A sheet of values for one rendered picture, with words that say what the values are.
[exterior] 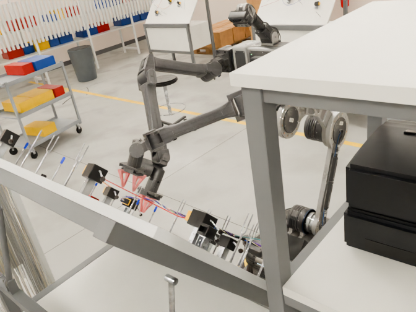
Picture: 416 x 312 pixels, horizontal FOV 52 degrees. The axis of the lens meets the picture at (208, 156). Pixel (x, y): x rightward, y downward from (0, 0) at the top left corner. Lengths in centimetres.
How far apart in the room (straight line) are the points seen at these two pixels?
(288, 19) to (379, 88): 568
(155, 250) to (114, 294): 105
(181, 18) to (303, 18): 245
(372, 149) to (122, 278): 137
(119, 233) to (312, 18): 538
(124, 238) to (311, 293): 34
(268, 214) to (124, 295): 123
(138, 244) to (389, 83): 51
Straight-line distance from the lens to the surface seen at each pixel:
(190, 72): 213
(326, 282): 80
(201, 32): 777
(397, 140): 84
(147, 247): 83
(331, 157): 272
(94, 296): 191
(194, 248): 70
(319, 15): 591
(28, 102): 559
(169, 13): 797
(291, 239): 120
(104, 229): 77
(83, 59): 858
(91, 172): 113
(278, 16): 628
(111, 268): 201
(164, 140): 167
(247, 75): 59
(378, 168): 76
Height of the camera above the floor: 202
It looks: 26 degrees down
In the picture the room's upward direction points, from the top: 10 degrees counter-clockwise
